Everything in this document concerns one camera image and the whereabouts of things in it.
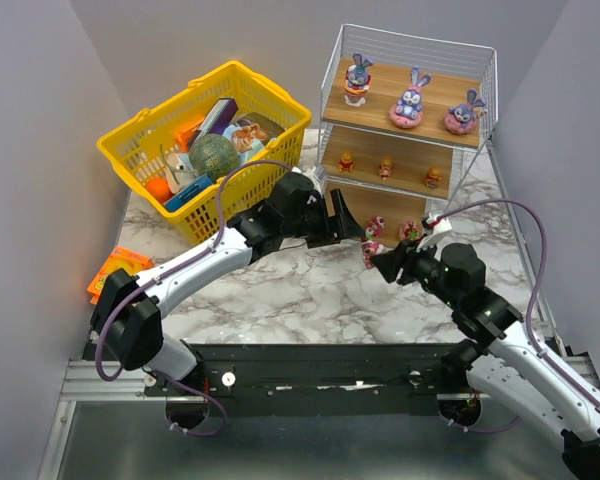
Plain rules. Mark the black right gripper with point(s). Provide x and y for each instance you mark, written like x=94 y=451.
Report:
x=403 y=264

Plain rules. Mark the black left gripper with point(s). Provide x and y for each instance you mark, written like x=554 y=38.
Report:
x=327 y=225

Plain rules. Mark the strawberry cake toy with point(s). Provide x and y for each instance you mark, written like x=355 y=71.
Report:
x=371 y=248

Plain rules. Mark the pink strawberry donut toy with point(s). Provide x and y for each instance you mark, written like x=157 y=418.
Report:
x=409 y=231

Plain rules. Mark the orange bear toy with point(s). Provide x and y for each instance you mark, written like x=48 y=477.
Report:
x=385 y=168
x=346 y=162
x=433 y=177

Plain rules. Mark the white wire wooden shelf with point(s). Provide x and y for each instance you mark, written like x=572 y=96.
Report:
x=368 y=133

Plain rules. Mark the small purple bunny toy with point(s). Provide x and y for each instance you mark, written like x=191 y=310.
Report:
x=357 y=80

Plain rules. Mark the purple bunny donut toy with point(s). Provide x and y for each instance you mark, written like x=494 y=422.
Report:
x=462 y=118

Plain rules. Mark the red white clown toy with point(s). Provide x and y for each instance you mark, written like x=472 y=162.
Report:
x=375 y=227

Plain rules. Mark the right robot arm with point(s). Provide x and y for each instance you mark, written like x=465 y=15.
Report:
x=501 y=356

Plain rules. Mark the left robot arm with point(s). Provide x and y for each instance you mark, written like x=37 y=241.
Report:
x=129 y=313

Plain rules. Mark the chips bag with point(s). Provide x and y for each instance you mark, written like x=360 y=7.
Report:
x=250 y=133

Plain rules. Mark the blue box in basket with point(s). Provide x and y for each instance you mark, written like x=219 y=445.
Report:
x=188 y=193

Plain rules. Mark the green netted melon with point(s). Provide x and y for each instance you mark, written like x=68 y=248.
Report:
x=213 y=155

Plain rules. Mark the purple box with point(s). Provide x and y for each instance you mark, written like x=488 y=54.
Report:
x=217 y=120

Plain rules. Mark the white bag in basket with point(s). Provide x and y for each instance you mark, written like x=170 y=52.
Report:
x=177 y=173

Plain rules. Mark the orange candy box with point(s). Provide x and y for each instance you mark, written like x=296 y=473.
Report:
x=185 y=132

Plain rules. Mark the orange ball in basket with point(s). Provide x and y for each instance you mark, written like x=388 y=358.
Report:
x=159 y=189

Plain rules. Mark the yellow plastic basket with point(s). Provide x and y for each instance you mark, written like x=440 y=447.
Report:
x=136 y=149

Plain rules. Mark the orange scrub daddy box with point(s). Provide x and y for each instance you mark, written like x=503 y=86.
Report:
x=120 y=258

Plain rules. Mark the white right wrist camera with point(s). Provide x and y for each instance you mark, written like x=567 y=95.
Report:
x=435 y=228

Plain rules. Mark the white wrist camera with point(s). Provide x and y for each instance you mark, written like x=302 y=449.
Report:
x=313 y=176
x=435 y=228

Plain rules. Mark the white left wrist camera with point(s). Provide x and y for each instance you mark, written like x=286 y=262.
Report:
x=313 y=176

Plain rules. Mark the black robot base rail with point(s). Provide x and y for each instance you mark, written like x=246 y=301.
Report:
x=262 y=380

